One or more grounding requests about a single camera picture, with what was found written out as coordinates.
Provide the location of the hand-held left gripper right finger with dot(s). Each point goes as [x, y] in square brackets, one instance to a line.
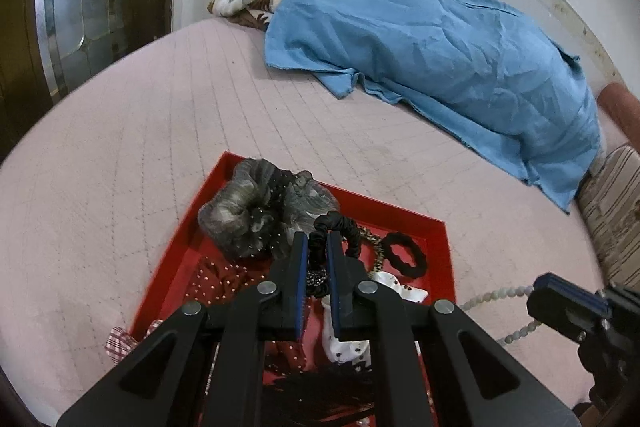
[332, 292]

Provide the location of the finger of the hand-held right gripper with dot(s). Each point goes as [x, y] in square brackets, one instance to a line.
[575, 288]
[555, 314]

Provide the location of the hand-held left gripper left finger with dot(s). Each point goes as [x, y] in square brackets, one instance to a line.
[303, 287]

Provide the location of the white spotted scrunchie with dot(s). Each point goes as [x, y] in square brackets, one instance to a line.
[350, 349]

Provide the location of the black satin scrunchie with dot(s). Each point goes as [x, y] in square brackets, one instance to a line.
[330, 222]

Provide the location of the red polka dot scrunchie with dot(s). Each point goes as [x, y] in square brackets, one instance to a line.
[225, 277]

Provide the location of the red tray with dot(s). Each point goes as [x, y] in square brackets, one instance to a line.
[400, 217]

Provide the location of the striped pillow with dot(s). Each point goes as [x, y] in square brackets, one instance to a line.
[615, 207]

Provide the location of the grey sheer scrunchie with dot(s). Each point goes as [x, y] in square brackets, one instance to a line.
[240, 217]

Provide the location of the black fringed hair accessory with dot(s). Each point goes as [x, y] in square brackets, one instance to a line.
[320, 397]

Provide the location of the plaid scrunchie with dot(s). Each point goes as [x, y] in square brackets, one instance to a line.
[120, 342]

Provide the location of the pink quilted bed sheet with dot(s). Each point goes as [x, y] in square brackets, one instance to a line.
[125, 132]

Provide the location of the blue cloth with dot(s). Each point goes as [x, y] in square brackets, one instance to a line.
[425, 47]

